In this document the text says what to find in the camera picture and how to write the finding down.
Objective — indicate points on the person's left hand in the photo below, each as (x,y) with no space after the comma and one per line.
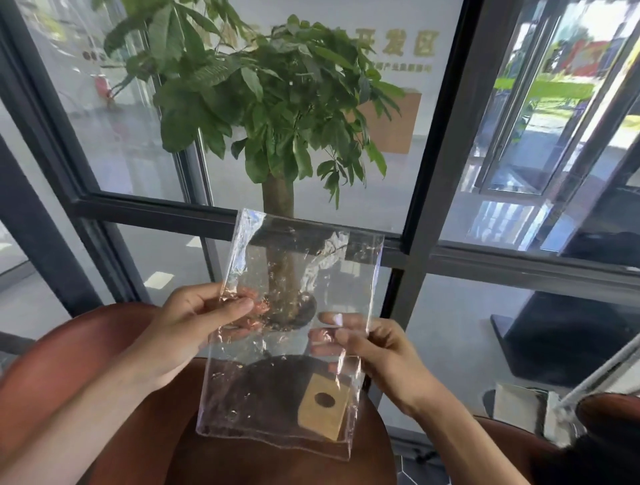
(180,330)

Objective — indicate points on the person's right hand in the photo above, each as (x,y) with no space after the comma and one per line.
(395,365)

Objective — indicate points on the light wooden box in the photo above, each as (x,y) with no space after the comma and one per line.
(310,414)

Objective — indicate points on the clear plastic bag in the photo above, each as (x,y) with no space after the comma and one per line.
(300,260)

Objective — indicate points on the person's left forearm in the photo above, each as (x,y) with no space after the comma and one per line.
(60,434)

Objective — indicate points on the person's right forearm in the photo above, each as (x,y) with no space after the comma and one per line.
(465,449)

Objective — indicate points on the white rectangular box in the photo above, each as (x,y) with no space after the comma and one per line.
(517,407)

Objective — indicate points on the white plant pot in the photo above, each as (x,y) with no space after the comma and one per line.
(300,315)

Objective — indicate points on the brown leather chair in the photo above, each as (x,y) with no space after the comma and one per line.
(50,360)
(510,439)

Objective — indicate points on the white metal stand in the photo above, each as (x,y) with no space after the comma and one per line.
(557,419)

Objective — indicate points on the dark grey plinth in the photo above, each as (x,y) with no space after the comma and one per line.
(565,340)

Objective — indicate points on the black garment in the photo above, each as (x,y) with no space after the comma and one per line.
(600,464)

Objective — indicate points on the brown cardboard panel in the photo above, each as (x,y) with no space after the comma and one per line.
(400,125)

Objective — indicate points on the green potted tree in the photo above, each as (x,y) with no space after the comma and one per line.
(260,100)

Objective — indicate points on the dark grey window frame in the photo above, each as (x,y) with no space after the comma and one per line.
(150,210)

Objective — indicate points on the grey glass door frame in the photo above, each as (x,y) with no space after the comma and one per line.
(192,175)

